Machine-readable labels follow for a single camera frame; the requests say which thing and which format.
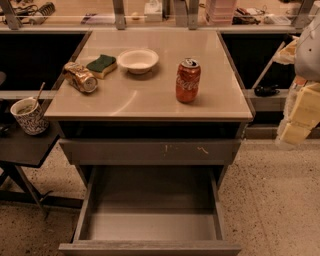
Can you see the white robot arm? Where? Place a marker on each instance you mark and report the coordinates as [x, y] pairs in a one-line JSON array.
[[306, 61]]

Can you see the white paper bowl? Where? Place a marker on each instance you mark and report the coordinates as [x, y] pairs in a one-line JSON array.
[[138, 61]]

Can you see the grey drawer cabinet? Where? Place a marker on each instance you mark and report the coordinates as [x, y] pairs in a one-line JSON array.
[[137, 120]]

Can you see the black side table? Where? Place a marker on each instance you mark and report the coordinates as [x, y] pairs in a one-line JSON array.
[[18, 150]]

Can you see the wooden stir stick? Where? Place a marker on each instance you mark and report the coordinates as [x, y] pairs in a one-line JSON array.
[[38, 96]]

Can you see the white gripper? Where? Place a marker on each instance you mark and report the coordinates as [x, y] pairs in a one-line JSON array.
[[308, 53]]

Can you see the green yellow sponge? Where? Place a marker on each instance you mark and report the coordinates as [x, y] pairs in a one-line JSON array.
[[103, 65]]

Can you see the black object on shelf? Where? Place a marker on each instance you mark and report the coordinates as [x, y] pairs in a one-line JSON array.
[[266, 91]]

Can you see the patterned paper cup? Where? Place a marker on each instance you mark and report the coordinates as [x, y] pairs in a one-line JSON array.
[[30, 116]]

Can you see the red coke can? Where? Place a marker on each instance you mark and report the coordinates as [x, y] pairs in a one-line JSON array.
[[187, 80]]

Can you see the crushed gold soda can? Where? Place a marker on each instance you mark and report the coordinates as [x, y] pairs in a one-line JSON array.
[[80, 77]]

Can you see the open grey middle drawer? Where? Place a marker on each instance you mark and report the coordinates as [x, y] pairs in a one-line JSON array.
[[150, 211]]

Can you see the pink stacked trays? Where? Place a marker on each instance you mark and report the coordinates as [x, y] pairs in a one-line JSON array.
[[220, 12]]

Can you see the white tissue box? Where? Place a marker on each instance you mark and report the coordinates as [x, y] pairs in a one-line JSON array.
[[153, 11]]

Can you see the white rod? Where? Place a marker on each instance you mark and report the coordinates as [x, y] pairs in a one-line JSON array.
[[268, 65]]

